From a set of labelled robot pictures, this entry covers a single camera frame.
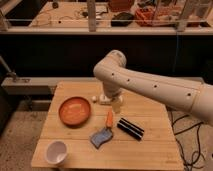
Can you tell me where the wooden post left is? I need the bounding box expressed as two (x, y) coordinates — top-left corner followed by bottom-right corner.
(87, 0), (96, 32)

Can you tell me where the wooden post right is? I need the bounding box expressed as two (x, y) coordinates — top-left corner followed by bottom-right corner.
(176, 0), (196, 32)

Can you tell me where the black cable on floor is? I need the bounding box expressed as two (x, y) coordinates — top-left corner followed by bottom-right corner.
(171, 113), (208, 171)

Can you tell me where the metal clamp bracket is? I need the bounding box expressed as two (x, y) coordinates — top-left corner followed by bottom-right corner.
(0, 55), (31, 84)

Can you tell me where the black object on bench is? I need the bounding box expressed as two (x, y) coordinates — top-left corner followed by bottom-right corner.
(111, 12), (134, 27)

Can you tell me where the white cup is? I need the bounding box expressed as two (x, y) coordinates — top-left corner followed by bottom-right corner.
(45, 141), (67, 165)

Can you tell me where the orange carrot toy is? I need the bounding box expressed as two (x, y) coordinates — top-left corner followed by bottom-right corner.
(106, 110), (113, 128)

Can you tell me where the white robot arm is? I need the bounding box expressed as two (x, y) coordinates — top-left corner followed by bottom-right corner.
(93, 50), (213, 126)

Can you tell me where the black white striped block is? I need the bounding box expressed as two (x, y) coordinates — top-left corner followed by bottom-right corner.
(117, 118), (144, 141)

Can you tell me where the white rectangular box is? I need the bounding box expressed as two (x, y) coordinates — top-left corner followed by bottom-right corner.
(99, 94), (112, 105)

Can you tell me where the wooden post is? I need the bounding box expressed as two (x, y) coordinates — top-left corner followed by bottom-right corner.
(176, 0), (196, 32)
(87, 0), (96, 32)

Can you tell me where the orange bowl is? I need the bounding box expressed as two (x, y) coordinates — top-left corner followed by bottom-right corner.
(58, 97), (91, 126)

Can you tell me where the orange crate on bench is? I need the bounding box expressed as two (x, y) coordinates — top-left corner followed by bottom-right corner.
(135, 9), (153, 26)

